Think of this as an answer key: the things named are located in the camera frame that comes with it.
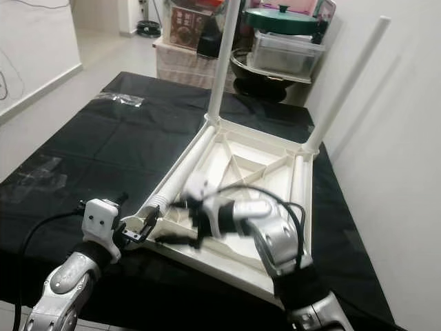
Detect cream plastic children table top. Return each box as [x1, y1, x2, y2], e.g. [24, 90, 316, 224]
[121, 117, 318, 308]

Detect black table cloth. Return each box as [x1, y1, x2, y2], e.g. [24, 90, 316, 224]
[0, 71, 397, 331]

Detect clear tape patch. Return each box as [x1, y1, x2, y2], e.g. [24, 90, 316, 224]
[6, 155, 70, 204]

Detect clear plastic bag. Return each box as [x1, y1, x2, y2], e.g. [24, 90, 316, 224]
[96, 92, 145, 108]

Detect cloth covered bench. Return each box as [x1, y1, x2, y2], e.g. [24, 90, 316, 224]
[155, 41, 214, 89]

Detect black round bowl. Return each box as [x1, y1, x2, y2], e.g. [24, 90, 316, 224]
[231, 52, 307, 103]

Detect black bag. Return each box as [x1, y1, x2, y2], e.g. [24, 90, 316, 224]
[196, 0, 225, 59]

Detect storage box with orange lid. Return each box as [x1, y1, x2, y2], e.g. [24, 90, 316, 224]
[165, 0, 218, 50]

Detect clear plastic storage box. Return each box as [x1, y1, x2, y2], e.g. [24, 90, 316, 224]
[248, 31, 326, 75]

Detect green round lid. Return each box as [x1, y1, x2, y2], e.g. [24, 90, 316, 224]
[245, 6, 321, 35]

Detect grey framed screen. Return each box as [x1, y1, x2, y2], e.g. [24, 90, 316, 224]
[314, 0, 338, 25]

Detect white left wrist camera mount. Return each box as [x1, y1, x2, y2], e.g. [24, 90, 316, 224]
[83, 199, 123, 263]

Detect black wall cable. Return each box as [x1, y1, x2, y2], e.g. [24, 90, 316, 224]
[0, 0, 70, 101]

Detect black coiled hose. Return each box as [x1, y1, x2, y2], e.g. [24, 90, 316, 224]
[136, 21, 161, 37]

